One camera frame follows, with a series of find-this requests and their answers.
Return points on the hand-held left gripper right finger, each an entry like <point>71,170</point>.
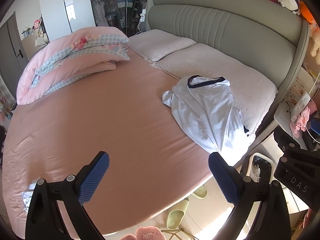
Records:
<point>222,177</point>

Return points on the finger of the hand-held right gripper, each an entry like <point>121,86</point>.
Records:
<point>282,141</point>

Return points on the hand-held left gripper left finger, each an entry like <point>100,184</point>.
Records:
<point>96,177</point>

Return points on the white T-shirt navy trim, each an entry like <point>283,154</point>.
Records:
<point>205,110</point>

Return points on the pink bunny toy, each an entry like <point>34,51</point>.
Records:
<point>300,123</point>

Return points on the white trash bin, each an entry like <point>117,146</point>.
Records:
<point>261,155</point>

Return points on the white nightstand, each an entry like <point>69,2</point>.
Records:
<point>282,115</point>

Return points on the green slipper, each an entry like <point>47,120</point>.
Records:
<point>200,192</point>
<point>175,217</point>

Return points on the white power strip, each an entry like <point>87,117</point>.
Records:
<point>301,105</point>

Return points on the white red printed box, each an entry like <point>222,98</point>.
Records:
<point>300,85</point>

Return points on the pink fluffy slipper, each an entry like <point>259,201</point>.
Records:
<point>150,233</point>
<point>128,237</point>

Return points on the crumpled white shirt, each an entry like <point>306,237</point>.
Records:
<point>27,200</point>

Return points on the pink dotted pillow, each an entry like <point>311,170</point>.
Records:
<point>160,42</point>
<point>225,67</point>

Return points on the black bag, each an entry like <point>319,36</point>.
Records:
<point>2,137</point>

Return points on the cream plush toy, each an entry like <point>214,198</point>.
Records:
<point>315,42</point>

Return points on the white shelf rack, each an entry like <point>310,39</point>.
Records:
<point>6,105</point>

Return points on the folded pink checked quilt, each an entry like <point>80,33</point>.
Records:
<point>75,55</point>

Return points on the grey padded headboard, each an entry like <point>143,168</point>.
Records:
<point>225,25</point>

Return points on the large orange plush toy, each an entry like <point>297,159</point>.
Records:
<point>307,12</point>

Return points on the penguin plush toy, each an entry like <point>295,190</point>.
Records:
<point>288,2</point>

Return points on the white handbag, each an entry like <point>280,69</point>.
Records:
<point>40,40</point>

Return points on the grey door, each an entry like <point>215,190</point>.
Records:
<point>12,45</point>

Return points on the pink plush doll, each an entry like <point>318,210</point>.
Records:
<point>37,25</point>

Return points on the glass door wardrobe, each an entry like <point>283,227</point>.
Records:
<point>112,5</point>

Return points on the white wardrobe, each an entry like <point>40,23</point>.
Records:
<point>55,5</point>

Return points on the white wall charger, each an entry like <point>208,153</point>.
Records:
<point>143,17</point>

